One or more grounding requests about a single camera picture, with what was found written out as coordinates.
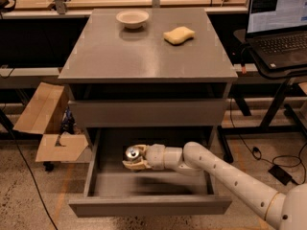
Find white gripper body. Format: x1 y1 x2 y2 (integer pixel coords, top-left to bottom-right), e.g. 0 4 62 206
145 144 166 170

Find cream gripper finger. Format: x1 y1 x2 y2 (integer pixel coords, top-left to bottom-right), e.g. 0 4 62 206
123 159 151 171
133 145 149 156

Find silver redbull can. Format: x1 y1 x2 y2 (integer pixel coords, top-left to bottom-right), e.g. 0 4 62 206
125 147 140 161

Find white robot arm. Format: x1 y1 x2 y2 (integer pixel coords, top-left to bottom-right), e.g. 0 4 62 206
123 142 307 230

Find open grey middle drawer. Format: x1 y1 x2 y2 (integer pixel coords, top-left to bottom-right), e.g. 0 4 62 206
69 126 231 218

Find closed grey top drawer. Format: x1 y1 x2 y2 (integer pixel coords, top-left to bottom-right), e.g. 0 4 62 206
69 99 226 127

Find grey drawer cabinet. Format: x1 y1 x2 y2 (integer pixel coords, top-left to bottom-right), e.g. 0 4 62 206
59 8 237 146

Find black laptop stand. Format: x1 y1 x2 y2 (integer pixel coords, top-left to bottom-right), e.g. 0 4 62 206
217 29 307 163

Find open cardboard box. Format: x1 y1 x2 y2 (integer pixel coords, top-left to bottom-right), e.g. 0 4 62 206
13 82 91 163

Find yellow sponge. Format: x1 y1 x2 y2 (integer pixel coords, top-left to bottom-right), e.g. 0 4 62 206
163 26 195 45

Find black power adapter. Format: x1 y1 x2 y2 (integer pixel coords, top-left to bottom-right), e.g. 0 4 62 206
269 165 293 185

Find white ceramic bowl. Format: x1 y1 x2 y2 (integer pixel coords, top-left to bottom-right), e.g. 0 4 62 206
116 10 149 30

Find black laptop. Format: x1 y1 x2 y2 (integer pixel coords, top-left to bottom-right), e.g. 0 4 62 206
245 0 307 70

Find black headphones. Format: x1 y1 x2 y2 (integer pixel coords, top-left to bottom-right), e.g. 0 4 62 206
0 0 16 12

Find black power cable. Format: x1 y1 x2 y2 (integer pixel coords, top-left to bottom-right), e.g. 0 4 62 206
228 98 307 187

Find black floor cable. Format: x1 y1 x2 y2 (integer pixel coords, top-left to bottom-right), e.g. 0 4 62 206
0 108 59 230

